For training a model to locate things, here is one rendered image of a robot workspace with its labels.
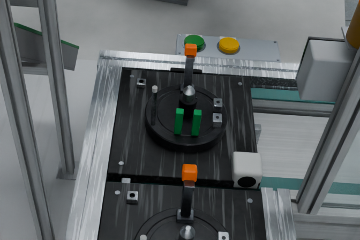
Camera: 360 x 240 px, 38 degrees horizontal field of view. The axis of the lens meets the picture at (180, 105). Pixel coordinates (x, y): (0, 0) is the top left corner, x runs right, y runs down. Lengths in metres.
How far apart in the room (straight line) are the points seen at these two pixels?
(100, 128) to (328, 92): 0.40
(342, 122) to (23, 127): 0.38
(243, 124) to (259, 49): 0.22
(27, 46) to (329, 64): 0.39
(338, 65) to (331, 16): 0.76
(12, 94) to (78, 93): 0.52
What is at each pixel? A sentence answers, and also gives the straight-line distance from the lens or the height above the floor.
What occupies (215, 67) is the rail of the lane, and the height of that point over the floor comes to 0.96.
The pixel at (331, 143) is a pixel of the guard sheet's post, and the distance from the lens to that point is 0.70.
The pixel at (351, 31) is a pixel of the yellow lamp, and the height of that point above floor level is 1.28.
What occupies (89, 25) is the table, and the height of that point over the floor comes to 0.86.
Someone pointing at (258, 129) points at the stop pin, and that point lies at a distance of 0.91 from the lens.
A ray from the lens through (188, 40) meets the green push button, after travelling 1.04.
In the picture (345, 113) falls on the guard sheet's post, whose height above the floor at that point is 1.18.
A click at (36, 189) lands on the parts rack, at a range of 0.70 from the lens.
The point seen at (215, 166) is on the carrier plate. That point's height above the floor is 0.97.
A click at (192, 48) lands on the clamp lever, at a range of 0.87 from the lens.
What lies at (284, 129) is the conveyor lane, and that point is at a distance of 0.99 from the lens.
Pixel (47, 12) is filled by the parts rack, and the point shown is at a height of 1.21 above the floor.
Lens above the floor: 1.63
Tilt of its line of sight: 46 degrees down
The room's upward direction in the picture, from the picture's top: 6 degrees clockwise
